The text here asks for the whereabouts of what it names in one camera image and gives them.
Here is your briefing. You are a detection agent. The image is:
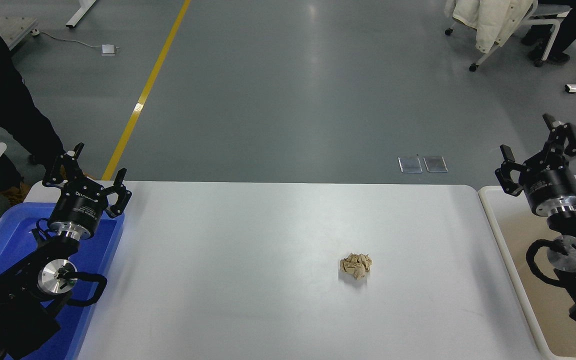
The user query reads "grey low platform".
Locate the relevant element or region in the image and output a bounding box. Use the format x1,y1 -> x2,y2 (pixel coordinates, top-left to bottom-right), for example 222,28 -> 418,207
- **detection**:
0,15 -> 40,52

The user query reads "tan paper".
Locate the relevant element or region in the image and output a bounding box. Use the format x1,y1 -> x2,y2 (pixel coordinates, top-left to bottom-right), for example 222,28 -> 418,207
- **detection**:
339,253 -> 373,281

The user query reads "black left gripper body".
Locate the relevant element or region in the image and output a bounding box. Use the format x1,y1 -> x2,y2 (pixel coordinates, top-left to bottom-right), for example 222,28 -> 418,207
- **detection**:
47,179 -> 109,234

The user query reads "cream coat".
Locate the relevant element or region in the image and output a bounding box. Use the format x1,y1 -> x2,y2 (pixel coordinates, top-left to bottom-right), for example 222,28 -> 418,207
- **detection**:
443,0 -> 539,55

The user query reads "large pale plastic bin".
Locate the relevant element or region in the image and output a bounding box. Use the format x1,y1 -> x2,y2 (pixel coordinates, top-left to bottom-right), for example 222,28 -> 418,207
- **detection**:
478,185 -> 576,360

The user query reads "metal floor plate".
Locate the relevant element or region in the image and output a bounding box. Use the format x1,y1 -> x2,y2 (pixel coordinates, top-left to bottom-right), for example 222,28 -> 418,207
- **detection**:
398,156 -> 423,174
423,155 -> 449,173

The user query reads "white table leg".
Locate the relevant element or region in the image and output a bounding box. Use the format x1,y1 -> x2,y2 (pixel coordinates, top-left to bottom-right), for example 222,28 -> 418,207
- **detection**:
66,0 -> 98,28

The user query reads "seated person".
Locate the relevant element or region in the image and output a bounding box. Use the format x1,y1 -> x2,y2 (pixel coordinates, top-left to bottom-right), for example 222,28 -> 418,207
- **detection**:
521,0 -> 576,68

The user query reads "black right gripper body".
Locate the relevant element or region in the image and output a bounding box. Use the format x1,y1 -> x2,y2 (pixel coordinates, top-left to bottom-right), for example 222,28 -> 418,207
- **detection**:
521,164 -> 576,217

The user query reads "white wheeled chair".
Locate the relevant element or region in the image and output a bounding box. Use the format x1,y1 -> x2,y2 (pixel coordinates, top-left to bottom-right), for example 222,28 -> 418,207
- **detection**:
445,0 -> 572,72

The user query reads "grey floor cable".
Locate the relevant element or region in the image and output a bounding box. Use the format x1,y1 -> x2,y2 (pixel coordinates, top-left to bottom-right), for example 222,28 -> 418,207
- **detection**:
33,29 -> 104,51

